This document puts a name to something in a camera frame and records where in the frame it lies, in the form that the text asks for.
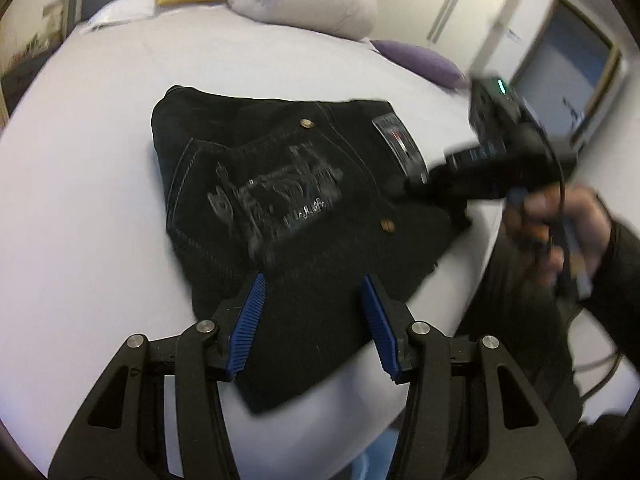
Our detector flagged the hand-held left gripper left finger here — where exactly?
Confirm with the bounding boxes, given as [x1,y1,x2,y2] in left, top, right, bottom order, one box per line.
[47,272,268,480]

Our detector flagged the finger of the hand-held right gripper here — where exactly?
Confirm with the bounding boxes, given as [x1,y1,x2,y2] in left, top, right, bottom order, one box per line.
[387,162,476,211]

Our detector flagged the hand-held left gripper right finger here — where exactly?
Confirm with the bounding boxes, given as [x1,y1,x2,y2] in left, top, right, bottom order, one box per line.
[361,274,578,480]

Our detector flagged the black pants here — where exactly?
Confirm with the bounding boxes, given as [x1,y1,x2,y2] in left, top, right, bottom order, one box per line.
[150,85,473,416]

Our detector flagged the person's right forearm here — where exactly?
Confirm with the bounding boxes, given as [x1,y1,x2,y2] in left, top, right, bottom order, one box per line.
[575,217,640,321]

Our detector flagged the person's right hand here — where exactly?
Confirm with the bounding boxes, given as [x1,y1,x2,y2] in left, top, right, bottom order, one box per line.
[502,185,613,286]

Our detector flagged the purple pillow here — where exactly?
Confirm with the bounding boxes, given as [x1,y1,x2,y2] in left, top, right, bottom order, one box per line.
[370,39,468,88]

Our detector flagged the bed with white sheet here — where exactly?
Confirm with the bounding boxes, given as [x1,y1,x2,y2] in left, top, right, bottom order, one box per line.
[0,0,506,480]

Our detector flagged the white rolled duvet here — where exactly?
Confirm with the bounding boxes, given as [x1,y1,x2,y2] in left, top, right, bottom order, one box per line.
[227,0,378,41]

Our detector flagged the white pillow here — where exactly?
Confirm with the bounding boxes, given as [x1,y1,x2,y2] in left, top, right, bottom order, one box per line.
[82,0,162,32]

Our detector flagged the black cable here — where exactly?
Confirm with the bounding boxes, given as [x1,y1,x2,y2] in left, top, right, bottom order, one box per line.
[537,125,626,403]

